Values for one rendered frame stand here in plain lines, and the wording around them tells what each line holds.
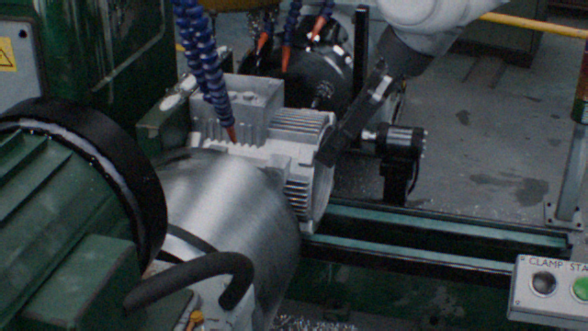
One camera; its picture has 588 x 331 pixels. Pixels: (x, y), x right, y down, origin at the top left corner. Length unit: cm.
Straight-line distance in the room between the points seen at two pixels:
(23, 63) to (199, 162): 31
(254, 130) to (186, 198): 28
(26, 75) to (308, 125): 42
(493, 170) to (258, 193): 84
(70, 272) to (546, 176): 128
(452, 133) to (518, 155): 18
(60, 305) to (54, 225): 7
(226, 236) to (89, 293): 35
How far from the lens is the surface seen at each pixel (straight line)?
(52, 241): 49
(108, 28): 109
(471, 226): 119
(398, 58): 90
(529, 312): 86
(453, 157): 162
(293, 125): 106
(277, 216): 85
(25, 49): 101
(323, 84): 126
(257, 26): 98
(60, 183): 51
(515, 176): 159
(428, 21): 67
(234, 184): 84
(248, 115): 104
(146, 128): 100
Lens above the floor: 160
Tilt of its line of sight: 31 degrees down
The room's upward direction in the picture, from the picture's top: straight up
